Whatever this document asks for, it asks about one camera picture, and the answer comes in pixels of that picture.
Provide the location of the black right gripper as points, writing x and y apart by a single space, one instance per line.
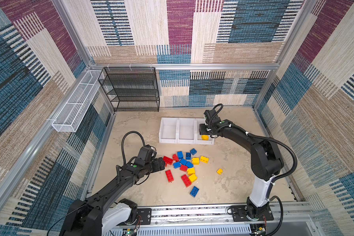
201 129

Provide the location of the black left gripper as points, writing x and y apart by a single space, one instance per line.
157 166

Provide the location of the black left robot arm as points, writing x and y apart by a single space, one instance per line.
95 216

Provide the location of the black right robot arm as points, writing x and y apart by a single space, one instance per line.
266 158

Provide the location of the white three-compartment bin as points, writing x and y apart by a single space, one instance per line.
182 131

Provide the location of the small yellow brick right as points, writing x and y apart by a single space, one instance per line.
219 171

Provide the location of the blue brick bottom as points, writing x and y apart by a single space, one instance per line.
194 191

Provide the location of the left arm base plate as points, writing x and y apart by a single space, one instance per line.
140 216

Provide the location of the aluminium front rail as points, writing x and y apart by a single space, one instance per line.
200 214

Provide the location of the black wire shelf rack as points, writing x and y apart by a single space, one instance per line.
131 88

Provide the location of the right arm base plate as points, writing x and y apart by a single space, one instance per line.
243 213

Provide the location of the white wire mesh basket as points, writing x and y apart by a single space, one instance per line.
74 110

